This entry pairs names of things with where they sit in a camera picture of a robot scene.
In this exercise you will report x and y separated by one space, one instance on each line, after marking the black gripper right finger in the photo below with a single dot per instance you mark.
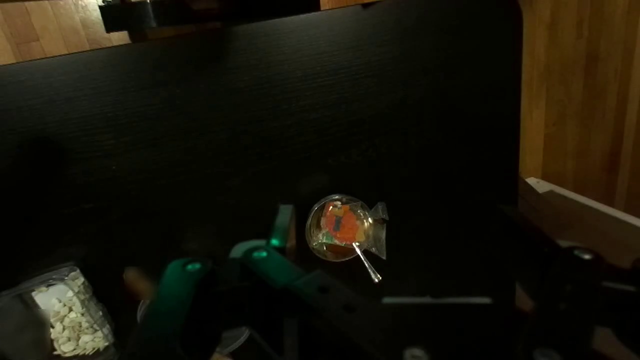
566 293

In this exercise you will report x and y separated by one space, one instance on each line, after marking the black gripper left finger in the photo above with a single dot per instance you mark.
181 293

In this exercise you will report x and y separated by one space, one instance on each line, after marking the clear plastic bowl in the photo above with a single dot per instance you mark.
231 341

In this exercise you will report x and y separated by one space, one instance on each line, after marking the wooden spoon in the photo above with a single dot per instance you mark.
136 280

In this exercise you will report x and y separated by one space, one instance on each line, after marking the wooden robot stand board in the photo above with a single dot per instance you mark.
576 221

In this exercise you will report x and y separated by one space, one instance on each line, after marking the clear container with white pieces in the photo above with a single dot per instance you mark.
72 320

